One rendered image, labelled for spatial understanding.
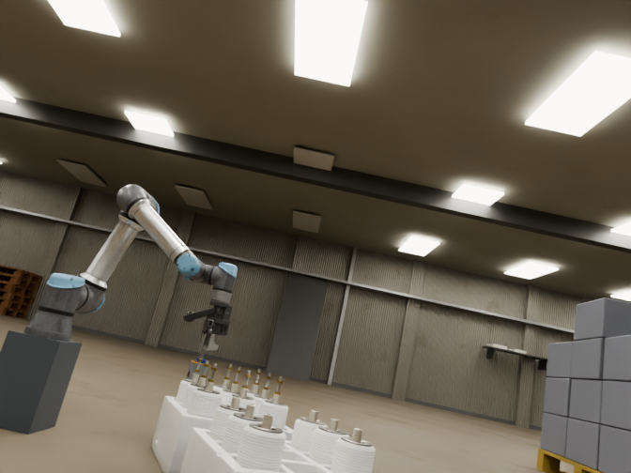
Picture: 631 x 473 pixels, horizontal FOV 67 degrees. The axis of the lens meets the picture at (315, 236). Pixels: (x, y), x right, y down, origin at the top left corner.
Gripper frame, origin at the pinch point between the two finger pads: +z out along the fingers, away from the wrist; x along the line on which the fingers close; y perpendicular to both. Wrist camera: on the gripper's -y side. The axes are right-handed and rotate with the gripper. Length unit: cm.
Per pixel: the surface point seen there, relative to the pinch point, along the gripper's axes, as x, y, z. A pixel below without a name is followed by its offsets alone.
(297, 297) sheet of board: 858, 390, -144
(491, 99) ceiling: 155, 264, -300
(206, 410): -28.2, -0.3, 15.3
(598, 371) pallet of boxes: 21, 256, -37
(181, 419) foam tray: -30.8, -7.6, 18.5
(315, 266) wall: 874, 428, -233
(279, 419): -28.5, 24.5, 14.6
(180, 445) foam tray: -31.1, -6.0, 25.4
